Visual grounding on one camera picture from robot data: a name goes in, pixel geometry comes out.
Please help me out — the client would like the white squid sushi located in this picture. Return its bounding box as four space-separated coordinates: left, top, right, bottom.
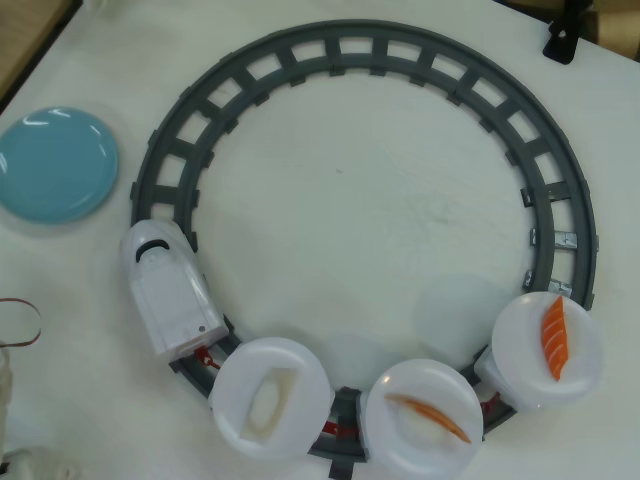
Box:
238 366 300 445

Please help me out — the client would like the white Shinkansen toy locomotive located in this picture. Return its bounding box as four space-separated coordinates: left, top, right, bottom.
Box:
119 219 230 359

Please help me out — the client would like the shrimp sushi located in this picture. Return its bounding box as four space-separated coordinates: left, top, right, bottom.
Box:
383 393 473 445

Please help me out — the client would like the salmon sushi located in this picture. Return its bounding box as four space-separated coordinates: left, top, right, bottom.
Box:
541 294 571 382

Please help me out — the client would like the blue round dish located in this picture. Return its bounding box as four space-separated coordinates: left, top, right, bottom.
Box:
0 104 120 225

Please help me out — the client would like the white plate wagon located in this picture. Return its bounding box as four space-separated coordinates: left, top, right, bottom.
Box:
208 338 335 459
360 357 484 476
474 292 604 413

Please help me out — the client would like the red train coupler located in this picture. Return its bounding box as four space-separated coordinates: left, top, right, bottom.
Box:
319 419 362 442
477 388 502 414
193 347 222 372

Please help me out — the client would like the grey circular toy track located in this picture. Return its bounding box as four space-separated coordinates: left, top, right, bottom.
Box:
128 18 600 479

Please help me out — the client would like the brown ribbon loop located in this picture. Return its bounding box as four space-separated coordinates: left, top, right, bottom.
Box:
0 298 42 350

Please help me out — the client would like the black clamp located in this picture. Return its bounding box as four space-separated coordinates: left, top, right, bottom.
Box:
542 0 599 65

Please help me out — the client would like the brown cardboard box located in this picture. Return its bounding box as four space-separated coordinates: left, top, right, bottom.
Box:
579 0 640 57

